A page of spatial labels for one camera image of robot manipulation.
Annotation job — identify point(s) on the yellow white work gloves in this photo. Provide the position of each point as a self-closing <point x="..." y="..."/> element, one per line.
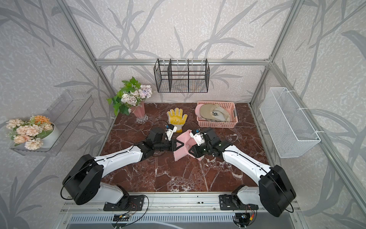
<point x="177" y="118"/>

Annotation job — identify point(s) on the pink cap in basket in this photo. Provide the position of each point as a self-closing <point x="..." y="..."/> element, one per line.
<point x="197" y="110"/>

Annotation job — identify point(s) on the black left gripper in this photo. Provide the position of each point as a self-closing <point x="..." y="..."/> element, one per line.
<point x="171" y="145"/>

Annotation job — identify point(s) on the black wire wall basket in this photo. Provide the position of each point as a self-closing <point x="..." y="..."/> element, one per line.
<point x="182" y="76"/>

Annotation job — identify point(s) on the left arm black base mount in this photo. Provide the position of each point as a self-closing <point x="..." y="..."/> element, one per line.
<point x="127" y="203"/>

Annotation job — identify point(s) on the beige baseball cap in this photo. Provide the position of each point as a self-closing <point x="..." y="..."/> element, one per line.
<point x="214" y="112"/>

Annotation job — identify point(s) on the white mesh wall basket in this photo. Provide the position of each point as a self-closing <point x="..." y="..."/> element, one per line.
<point x="290" y="129"/>

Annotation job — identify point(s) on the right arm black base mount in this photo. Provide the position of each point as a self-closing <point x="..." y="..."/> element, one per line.
<point x="232" y="202"/>

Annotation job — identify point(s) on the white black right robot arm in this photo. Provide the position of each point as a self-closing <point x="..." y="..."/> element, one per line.
<point x="274" y="190"/>

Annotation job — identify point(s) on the pink glass vase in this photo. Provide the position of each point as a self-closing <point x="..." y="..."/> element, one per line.
<point x="139" y="112"/>

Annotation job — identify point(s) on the green and lilac flower bouquet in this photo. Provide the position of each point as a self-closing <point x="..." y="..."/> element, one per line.
<point x="132" y="94"/>

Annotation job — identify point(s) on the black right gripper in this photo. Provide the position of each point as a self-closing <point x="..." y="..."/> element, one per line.
<point x="196" y="151"/>

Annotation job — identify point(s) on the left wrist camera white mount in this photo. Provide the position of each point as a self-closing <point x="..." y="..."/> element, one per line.
<point x="170" y="130"/>

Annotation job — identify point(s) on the clear acrylic wall shelf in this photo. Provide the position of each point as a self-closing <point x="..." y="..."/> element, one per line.
<point x="66" y="113"/>

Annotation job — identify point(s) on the white pot peach flowers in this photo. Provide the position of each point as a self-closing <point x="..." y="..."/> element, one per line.
<point x="35" y="133"/>

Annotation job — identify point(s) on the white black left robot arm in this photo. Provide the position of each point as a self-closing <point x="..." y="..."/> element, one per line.
<point x="84" y="182"/>

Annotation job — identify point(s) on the pink plastic basket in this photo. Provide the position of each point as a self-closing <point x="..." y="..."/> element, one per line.
<point x="229" y="107"/>

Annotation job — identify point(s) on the pink baseball cap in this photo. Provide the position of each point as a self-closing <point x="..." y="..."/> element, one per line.
<point x="189" y="143"/>

